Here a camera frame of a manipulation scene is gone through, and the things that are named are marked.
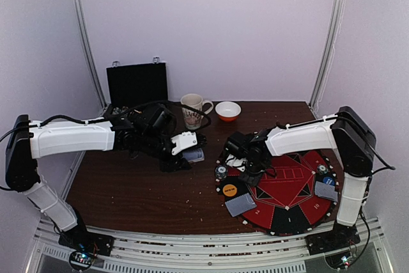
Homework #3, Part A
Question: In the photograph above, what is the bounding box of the green white chip stack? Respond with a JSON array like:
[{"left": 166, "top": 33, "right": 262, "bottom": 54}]
[
  {"left": 317, "top": 164, "right": 328, "bottom": 175},
  {"left": 215, "top": 164, "right": 228, "bottom": 181}
]

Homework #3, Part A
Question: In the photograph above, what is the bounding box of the dealt blue cards pile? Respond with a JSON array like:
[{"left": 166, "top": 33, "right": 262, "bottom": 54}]
[
  {"left": 314, "top": 182, "right": 338, "bottom": 203},
  {"left": 225, "top": 193, "right": 257, "bottom": 217}
]

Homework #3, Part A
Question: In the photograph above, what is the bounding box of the blue playing card deck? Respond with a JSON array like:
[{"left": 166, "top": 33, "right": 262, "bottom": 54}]
[{"left": 183, "top": 148, "right": 205, "bottom": 163}]

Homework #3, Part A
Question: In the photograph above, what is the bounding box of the blue small blind button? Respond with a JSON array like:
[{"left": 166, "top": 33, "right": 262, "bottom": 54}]
[{"left": 323, "top": 176, "right": 335, "bottom": 186}]

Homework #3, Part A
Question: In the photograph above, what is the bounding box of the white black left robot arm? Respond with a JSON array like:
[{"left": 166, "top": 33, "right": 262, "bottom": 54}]
[{"left": 2, "top": 100, "right": 206, "bottom": 250}]

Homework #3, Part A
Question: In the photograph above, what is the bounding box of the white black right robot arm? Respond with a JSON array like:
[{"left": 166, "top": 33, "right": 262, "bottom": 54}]
[{"left": 220, "top": 106, "right": 378, "bottom": 249}]

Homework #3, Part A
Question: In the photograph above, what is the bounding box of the orange big blind button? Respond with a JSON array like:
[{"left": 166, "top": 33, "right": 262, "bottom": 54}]
[{"left": 222, "top": 183, "right": 238, "bottom": 198}]

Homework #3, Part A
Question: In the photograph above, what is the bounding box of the tall ceramic seashell mug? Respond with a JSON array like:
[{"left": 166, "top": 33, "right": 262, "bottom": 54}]
[{"left": 180, "top": 93, "right": 214, "bottom": 130}]

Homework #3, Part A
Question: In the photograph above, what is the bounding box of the round red black poker mat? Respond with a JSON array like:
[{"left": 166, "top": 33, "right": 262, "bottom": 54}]
[{"left": 215, "top": 150, "right": 339, "bottom": 236}]

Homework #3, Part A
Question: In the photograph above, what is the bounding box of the black poker chip case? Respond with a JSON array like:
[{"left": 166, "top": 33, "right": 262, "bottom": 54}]
[{"left": 106, "top": 62, "right": 168, "bottom": 114}]

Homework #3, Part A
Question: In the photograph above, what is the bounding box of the orange white small bowl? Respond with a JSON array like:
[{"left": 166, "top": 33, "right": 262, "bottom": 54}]
[{"left": 215, "top": 101, "right": 242, "bottom": 122}]

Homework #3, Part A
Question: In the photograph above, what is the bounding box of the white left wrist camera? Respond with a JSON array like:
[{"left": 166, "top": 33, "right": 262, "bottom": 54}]
[{"left": 171, "top": 132, "right": 197, "bottom": 155}]

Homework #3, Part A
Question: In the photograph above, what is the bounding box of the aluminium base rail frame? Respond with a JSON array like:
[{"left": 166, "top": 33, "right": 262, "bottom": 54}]
[{"left": 23, "top": 218, "right": 398, "bottom": 272}]

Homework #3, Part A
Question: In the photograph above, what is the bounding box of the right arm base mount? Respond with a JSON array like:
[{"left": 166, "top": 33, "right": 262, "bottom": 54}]
[{"left": 305, "top": 231, "right": 360, "bottom": 270}]

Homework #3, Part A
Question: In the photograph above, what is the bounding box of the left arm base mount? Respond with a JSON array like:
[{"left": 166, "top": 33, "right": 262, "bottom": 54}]
[{"left": 58, "top": 233, "right": 114, "bottom": 271}]

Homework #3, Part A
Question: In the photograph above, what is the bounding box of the right aluminium frame post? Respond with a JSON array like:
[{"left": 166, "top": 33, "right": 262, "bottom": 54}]
[{"left": 309, "top": 0, "right": 346, "bottom": 112}]

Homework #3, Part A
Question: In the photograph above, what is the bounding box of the aluminium frame post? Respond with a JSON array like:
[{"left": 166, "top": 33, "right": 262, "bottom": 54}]
[
  {"left": 73, "top": 0, "right": 107, "bottom": 109},
  {"left": 309, "top": 0, "right": 346, "bottom": 112}
]

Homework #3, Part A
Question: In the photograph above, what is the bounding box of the left aluminium frame post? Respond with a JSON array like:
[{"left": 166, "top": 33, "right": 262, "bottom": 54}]
[{"left": 73, "top": 0, "right": 107, "bottom": 109}]

